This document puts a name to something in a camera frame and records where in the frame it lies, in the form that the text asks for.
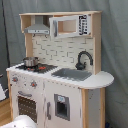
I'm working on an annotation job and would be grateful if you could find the white microwave door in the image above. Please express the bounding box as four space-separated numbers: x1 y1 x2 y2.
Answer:
49 14 91 39

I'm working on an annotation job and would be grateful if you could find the wooden toy kitchen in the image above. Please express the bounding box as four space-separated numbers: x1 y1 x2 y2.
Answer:
7 11 114 128

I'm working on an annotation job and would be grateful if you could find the grey toy sink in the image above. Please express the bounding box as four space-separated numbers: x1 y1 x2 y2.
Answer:
52 68 92 81

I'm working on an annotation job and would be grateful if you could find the black toy faucet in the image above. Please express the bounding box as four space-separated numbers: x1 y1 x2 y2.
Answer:
75 51 93 70

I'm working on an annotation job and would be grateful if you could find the black toy stovetop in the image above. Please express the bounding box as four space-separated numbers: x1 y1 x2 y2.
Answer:
18 63 55 73

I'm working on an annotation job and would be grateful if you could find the silver toy pot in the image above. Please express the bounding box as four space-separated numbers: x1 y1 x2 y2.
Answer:
23 57 39 67

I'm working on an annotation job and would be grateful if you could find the right red stove knob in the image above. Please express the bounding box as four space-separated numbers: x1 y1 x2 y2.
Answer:
30 81 37 88

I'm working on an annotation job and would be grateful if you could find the red stove knob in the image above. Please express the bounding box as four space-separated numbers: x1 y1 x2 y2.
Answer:
30 81 37 88
12 77 18 82

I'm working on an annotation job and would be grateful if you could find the white cupboard door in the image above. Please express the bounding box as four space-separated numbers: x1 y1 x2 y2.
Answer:
45 82 82 128

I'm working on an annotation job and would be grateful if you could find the grey range hood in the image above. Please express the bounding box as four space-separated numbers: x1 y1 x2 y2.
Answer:
24 15 50 35

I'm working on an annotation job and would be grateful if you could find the white oven door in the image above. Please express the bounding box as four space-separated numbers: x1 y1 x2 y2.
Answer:
12 88 43 128

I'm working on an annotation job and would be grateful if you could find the left red stove knob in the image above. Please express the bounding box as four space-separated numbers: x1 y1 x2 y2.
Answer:
12 77 18 82

